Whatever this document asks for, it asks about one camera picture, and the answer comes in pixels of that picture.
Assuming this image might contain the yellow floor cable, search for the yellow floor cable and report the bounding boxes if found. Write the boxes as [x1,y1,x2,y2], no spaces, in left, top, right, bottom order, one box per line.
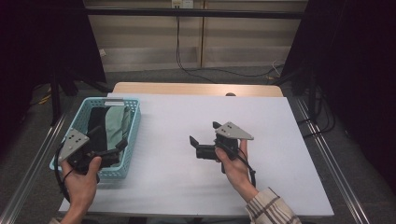
[29,87,52,106]

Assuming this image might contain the turquoise plastic basket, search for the turquoise plastic basket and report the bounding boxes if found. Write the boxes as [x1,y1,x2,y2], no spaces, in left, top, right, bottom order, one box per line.
[49,96,142,180]

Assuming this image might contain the black stand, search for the black stand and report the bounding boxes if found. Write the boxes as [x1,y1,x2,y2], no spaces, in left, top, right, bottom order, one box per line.
[270,66,319,123]
[49,66,114,126]

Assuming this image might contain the bundle of black floor cables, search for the bundle of black floor cables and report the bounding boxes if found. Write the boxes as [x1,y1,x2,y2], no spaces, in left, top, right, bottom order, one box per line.
[297,90,337,140]

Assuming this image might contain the black and green cloth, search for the black and green cloth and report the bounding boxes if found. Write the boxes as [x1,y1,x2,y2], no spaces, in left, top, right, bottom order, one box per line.
[87,105,132,154]

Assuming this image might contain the black curtain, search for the black curtain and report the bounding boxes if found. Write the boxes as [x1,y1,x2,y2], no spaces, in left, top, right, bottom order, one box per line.
[281,0,396,195]
[0,0,107,153]

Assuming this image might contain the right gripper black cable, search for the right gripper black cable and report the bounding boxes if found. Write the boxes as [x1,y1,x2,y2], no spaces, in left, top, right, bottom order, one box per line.
[229,148,258,189]

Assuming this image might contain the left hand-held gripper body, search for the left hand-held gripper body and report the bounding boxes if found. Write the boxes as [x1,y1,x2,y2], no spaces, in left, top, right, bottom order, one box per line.
[57,128,121,173]

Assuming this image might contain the wooden table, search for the wooden table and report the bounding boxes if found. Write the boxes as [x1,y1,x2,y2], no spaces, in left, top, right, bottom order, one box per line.
[111,81,284,98]

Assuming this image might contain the white table cover board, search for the white table cover board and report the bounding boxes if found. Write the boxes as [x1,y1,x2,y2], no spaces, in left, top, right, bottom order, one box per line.
[58,91,334,217]

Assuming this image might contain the person's left hand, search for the person's left hand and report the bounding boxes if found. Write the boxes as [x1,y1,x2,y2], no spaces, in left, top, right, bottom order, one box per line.
[60,156,103,213]

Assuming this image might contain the black horizontal bar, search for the black horizontal bar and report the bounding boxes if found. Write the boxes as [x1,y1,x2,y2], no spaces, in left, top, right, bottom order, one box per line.
[83,7,307,20]

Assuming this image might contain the long black floor cable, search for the long black floor cable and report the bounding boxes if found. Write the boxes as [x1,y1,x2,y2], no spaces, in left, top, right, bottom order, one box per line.
[175,15,285,84]

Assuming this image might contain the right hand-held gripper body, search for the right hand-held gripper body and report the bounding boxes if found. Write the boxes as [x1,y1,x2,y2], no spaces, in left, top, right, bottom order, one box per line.
[195,120,255,161]

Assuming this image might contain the white wall socket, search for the white wall socket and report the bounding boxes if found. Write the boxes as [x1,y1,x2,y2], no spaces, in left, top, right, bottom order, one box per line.
[171,0,194,9]

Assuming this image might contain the metal floor rail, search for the metal floor rail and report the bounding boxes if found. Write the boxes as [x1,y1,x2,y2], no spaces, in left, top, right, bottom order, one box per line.
[293,96,372,224]
[0,111,68,224]

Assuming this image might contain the person's right hand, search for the person's right hand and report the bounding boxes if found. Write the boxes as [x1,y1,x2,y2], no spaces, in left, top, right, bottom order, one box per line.
[214,138,261,203]

